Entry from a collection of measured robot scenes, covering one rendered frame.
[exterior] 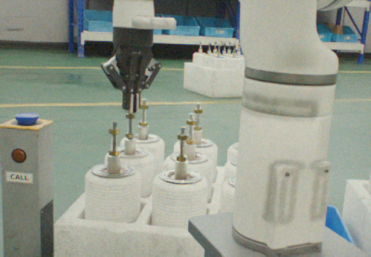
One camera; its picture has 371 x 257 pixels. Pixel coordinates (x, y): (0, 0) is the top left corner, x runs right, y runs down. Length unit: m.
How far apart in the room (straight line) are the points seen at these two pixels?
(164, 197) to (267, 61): 0.43
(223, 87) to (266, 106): 2.76
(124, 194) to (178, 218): 0.10
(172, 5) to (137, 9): 5.39
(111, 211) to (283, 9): 0.52
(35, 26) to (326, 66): 5.56
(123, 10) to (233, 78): 2.37
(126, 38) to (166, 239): 0.36
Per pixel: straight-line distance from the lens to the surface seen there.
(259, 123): 0.48
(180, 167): 0.86
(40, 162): 0.95
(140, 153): 0.99
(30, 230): 1.00
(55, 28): 5.99
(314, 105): 0.48
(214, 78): 3.19
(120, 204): 0.87
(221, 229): 0.56
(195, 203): 0.85
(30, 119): 0.95
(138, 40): 0.93
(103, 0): 6.07
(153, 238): 0.84
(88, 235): 0.86
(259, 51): 0.48
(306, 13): 0.46
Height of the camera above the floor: 0.53
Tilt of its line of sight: 14 degrees down
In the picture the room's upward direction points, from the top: 4 degrees clockwise
